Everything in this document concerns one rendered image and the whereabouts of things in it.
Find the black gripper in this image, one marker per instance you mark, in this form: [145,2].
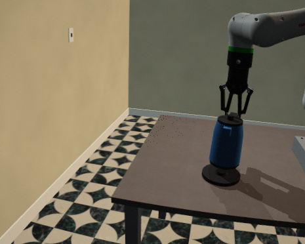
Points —
[240,75]

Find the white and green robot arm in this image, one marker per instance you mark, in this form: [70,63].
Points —
[263,30]

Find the black round disc with center stud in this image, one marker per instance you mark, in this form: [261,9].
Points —
[220,177]

